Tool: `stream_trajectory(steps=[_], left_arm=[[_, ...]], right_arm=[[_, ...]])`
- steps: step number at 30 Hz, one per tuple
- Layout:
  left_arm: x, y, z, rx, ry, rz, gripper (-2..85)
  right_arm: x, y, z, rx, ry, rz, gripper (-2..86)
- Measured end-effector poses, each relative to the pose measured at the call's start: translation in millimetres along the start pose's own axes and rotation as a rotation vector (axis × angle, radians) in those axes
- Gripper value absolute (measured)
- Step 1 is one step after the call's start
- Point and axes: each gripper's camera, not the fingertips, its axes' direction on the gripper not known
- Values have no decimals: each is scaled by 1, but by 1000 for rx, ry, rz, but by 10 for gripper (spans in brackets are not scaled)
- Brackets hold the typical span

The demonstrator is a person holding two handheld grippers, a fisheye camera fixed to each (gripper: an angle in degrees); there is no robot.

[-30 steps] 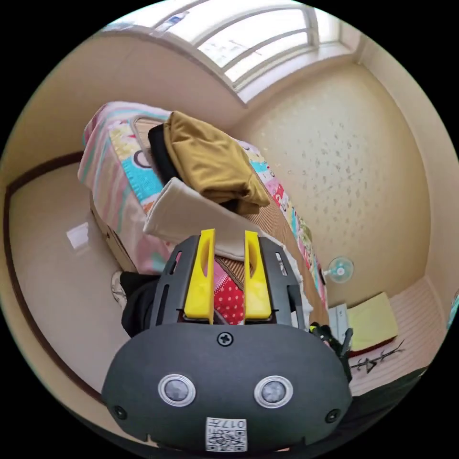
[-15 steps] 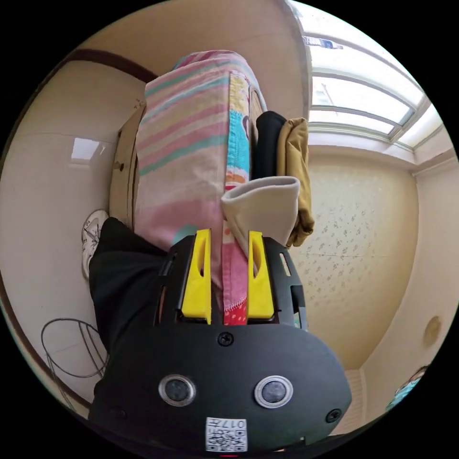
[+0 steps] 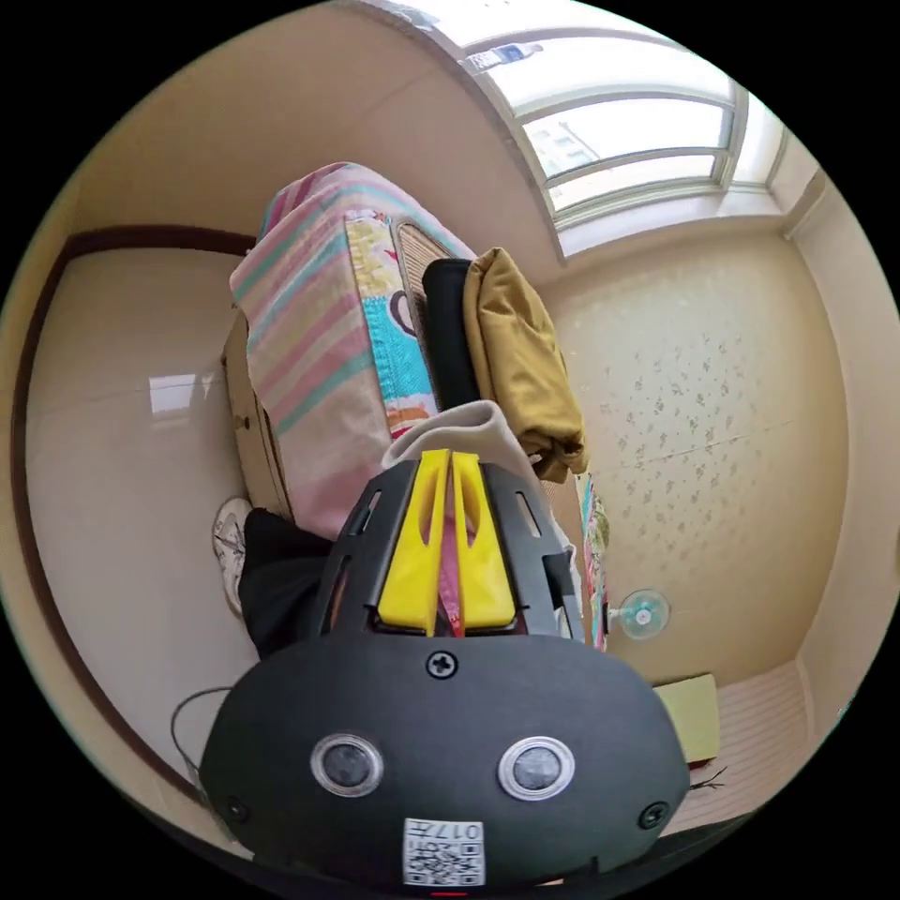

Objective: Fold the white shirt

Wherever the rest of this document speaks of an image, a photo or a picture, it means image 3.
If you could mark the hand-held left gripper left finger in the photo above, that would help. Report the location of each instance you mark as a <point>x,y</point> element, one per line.
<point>411,555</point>

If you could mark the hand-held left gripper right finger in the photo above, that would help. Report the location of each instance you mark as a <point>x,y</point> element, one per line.
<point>484,562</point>

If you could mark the pale yellow box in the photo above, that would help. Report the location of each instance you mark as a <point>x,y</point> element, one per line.
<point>688,717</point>

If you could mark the window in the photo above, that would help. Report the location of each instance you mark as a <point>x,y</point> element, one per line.
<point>633,126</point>

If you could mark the bed with striped sheet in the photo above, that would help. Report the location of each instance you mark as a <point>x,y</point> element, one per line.
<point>309,330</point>

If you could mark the white shirt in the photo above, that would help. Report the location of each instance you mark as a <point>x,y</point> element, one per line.
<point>464,422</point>

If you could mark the pile of clothes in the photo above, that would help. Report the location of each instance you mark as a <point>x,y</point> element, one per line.
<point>513,351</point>

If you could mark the small teal fan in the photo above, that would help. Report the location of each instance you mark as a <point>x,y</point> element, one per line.
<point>643,616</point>

